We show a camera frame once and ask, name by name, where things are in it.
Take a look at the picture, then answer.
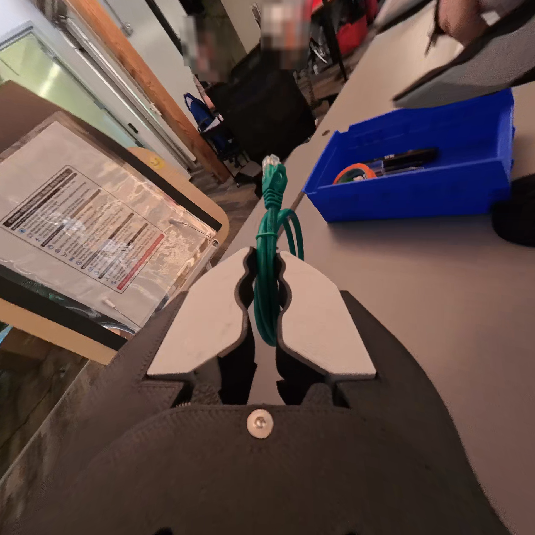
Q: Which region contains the green ethernet cable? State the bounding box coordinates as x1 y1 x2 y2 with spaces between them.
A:
253 154 305 347

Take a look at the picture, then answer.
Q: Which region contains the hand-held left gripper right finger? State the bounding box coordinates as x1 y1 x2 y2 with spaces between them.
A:
276 251 377 380

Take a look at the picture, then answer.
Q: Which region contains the person's right hand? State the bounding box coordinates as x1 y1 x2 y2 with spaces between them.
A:
437 0 494 47

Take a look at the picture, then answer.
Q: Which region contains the red bag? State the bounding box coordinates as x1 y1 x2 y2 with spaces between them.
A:
334 0 379 55

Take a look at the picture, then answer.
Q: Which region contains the blue plastic bin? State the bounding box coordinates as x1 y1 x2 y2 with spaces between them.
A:
303 88 515 223

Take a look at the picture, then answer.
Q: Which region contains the blue fabric bag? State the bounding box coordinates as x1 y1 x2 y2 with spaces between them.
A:
184 93 232 156

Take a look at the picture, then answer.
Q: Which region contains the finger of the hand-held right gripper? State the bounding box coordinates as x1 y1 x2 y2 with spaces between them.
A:
393 8 535 110

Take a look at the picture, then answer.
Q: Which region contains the black office chair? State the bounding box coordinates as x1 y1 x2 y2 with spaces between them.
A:
209 69 317 164

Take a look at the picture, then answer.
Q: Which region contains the black remote control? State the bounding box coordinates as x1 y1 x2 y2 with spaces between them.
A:
364 147 439 176

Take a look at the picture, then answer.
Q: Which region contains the wooden support post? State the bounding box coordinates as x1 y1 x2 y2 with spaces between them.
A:
67 0 230 182

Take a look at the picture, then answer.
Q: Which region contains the black instruction sheet board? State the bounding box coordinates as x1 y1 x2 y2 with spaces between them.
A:
0 80 222 352

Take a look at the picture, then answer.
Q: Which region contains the orange masking tape roll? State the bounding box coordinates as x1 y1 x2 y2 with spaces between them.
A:
332 163 379 185

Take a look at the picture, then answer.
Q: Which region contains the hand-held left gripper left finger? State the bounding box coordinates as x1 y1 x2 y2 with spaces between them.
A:
146 247 256 376

